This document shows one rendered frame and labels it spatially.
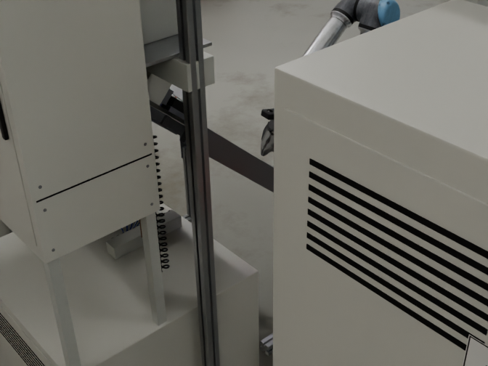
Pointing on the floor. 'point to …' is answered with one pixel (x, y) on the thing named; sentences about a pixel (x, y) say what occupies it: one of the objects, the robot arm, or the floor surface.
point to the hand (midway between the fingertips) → (262, 152)
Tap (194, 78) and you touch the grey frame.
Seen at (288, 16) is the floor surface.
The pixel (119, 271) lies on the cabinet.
